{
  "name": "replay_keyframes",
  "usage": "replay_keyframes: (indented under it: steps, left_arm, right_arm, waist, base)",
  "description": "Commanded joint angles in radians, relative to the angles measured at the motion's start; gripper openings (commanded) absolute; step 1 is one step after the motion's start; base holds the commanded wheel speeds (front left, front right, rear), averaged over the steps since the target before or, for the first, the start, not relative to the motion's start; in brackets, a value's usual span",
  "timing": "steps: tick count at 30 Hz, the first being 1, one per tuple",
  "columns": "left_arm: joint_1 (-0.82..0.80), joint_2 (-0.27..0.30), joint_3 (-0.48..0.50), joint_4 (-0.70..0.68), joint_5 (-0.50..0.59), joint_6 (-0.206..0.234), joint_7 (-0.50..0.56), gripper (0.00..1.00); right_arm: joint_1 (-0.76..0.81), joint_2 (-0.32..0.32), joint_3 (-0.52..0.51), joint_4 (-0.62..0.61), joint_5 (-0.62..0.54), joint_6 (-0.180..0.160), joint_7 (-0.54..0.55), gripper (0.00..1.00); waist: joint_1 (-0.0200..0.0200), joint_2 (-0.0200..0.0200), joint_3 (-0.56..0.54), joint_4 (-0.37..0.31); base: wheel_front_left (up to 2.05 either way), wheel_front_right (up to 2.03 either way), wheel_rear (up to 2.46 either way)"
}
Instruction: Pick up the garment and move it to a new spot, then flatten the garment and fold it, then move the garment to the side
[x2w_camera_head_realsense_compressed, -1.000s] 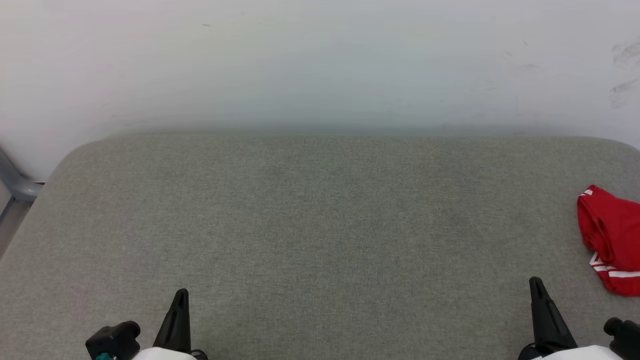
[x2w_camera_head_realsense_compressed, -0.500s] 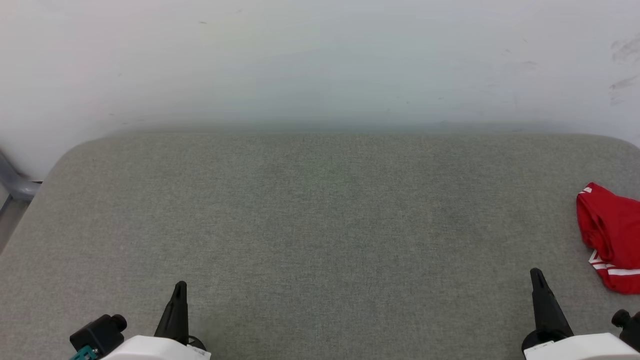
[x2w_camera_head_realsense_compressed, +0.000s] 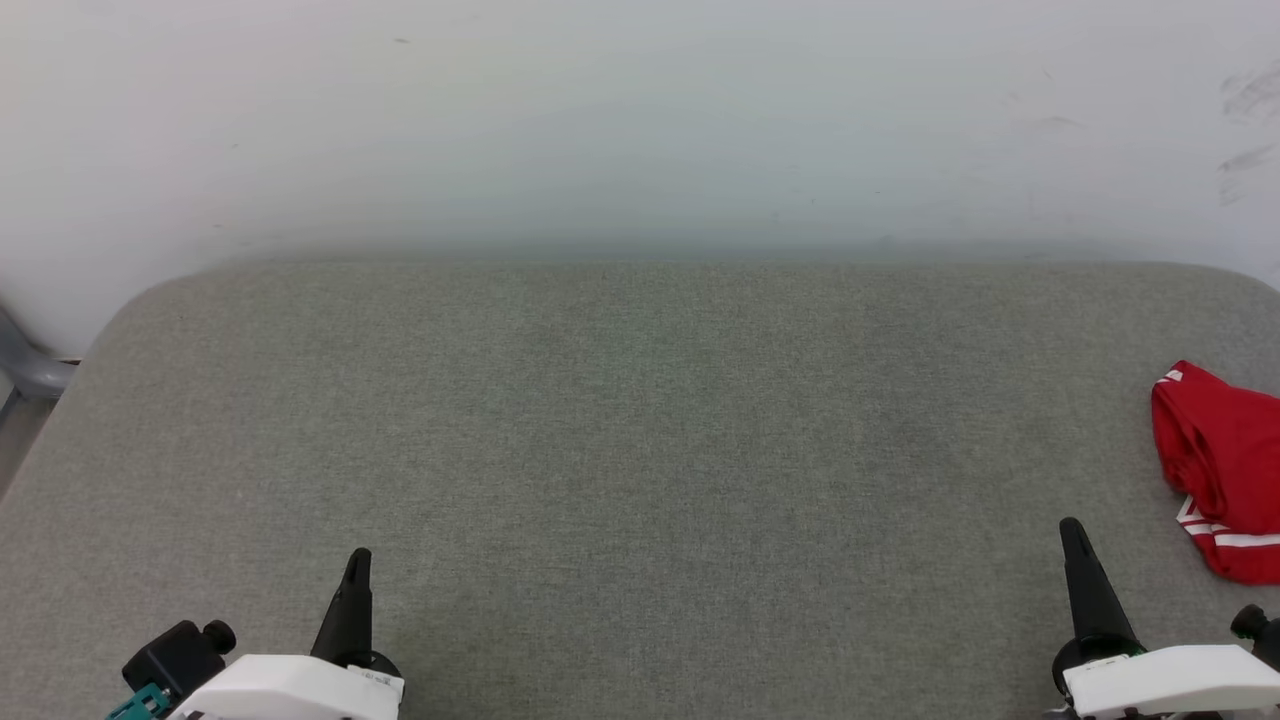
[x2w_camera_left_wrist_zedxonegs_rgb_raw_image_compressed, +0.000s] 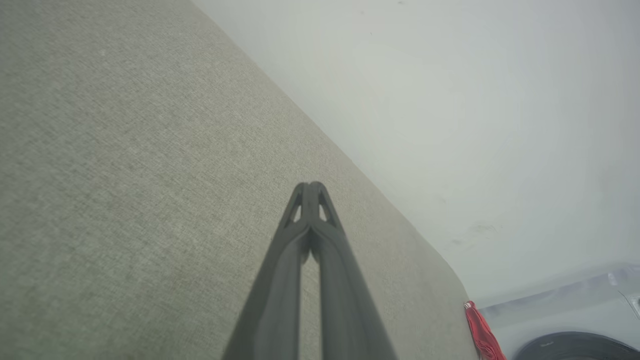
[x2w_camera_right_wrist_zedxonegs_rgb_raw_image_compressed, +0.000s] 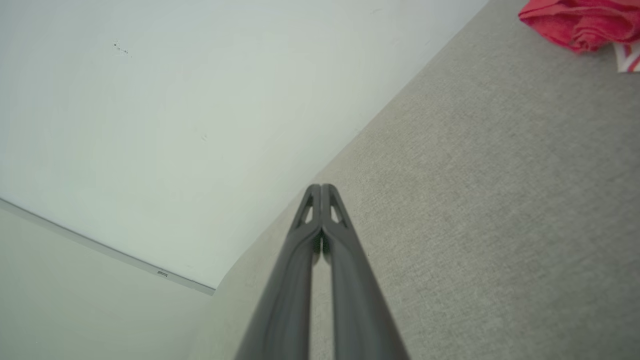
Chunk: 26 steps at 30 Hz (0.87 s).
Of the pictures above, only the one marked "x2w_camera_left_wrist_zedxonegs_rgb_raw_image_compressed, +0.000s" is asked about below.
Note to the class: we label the red white basketball jersey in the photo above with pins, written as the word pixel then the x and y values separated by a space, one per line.
pixel 482 330

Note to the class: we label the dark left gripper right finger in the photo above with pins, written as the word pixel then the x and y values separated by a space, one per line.
pixel 350 320

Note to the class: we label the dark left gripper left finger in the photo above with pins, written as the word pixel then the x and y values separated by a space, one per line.
pixel 275 320

